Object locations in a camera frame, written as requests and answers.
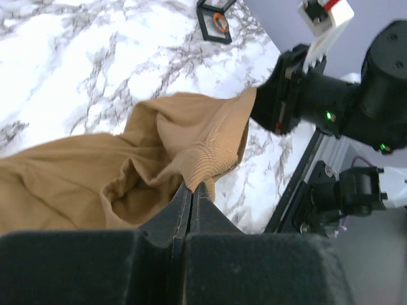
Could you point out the brown clothing garment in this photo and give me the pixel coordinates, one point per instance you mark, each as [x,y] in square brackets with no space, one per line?
[105,181]

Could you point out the aluminium frame rail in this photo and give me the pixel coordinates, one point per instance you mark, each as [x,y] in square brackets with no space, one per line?
[322,160]

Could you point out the black brooch display box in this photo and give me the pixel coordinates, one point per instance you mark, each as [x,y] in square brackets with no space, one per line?
[213,23]

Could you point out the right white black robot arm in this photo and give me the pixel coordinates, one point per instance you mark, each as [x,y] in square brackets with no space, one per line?
[372,112]

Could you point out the orange brooch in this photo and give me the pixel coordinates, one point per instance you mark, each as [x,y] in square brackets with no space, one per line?
[221,23]

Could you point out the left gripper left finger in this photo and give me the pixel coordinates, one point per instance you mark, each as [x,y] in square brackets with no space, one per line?
[172,219]

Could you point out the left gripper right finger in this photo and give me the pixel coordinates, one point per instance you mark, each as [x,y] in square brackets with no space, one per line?
[205,217]

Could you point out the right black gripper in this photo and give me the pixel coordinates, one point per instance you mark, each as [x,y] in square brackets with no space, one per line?
[289,96]

